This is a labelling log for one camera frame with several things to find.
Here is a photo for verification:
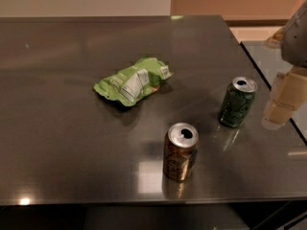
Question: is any brown soda can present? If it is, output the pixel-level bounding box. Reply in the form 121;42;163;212
163;123;200;182

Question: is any green rice chip bag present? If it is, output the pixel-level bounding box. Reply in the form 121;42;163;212
93;57;173;107

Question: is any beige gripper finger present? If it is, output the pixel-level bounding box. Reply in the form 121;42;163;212
261;101;295;130
271;66;307;110

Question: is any green soda can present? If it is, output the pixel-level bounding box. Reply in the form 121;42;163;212
218;77;257;128

